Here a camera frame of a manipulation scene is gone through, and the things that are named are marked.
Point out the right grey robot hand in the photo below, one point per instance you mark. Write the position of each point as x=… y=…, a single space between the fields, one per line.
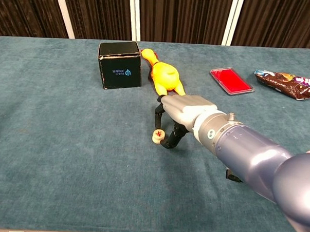
x=188 y=107

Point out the wooden token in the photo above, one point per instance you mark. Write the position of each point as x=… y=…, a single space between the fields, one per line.
x=158 y=133
x=156 y=140

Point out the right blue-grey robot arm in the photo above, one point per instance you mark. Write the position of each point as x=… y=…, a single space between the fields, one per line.
x=246 y=150

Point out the yellow rubber chicken toy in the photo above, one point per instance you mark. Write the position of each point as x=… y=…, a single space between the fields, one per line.
x=164 y=75

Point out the red ink pad case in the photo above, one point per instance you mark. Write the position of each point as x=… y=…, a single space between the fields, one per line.
x=231 y=80

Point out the black cardboard box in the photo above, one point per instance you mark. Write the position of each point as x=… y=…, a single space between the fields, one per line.
x=121 y=71

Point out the dark fabric partition panel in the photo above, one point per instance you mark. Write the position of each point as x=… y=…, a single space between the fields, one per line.
x=277 y=21
x=28 y=10
x=185 y=17
x=97 y=13

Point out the brown snack bag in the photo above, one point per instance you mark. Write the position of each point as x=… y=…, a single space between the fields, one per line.
x=287 y=85

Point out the blue carpet table mat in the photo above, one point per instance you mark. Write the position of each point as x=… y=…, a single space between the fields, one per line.
x=66 y=143

